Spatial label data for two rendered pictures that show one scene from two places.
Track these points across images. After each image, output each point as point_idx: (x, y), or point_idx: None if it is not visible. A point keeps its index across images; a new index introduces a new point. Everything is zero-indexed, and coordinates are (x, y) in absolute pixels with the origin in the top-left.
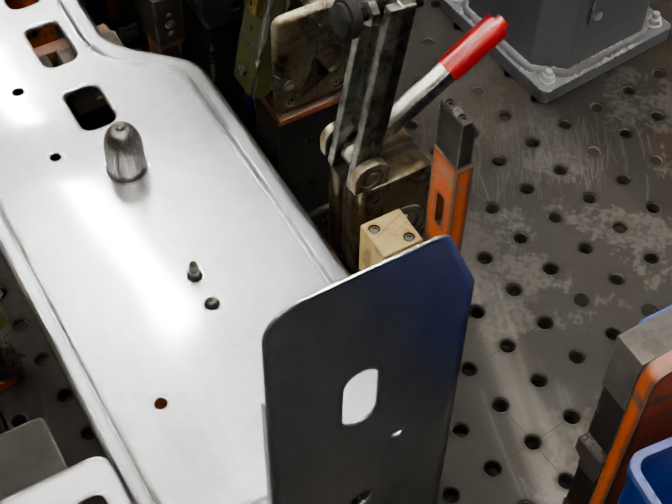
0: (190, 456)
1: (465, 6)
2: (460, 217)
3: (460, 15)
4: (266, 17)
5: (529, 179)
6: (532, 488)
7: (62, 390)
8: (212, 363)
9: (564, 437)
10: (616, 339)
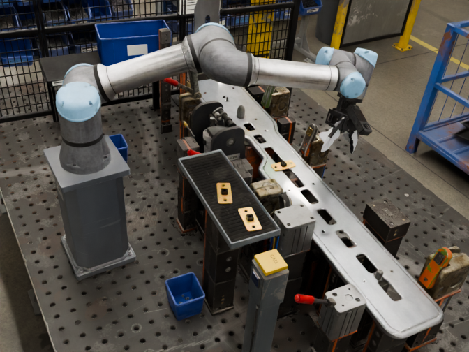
0: None
1: (129, 248)
2: None
3: (131, 248)
4: None
5: (130, 204)
6: (158, 149)
7: None
8: (224, 91)
9: (147, 155)
10: (170, 31)
